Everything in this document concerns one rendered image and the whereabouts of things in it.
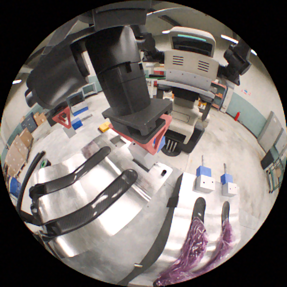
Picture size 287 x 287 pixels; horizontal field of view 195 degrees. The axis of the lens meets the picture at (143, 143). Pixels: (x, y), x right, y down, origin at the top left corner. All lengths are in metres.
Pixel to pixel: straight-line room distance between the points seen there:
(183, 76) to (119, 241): 0.66
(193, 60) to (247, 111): 5.24
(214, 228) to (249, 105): 5.51
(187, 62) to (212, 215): 0.58
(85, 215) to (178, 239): 0.20
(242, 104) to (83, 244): 5.67
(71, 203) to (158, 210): 0.23
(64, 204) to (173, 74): 0.61
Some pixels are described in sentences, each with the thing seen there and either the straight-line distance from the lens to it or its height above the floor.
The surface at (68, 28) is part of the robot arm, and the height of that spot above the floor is 1.29.
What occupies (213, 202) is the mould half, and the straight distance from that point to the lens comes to 0.29.
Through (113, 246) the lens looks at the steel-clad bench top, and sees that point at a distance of 0.32.
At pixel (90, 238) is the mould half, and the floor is 0.90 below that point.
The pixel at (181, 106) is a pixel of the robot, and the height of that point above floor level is 0.90.
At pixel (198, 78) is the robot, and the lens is 0.47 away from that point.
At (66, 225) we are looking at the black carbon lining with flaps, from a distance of 0.24.
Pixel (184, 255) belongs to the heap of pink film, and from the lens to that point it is 0.21.
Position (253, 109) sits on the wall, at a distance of 5.70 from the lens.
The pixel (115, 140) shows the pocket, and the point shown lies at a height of 0.88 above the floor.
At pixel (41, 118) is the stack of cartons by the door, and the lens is 6.89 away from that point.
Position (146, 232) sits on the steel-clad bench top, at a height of 0.80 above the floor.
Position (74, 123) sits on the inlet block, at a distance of 0.36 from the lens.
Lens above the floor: 1.07
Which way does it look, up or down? 47 degrees down
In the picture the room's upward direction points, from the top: straight up
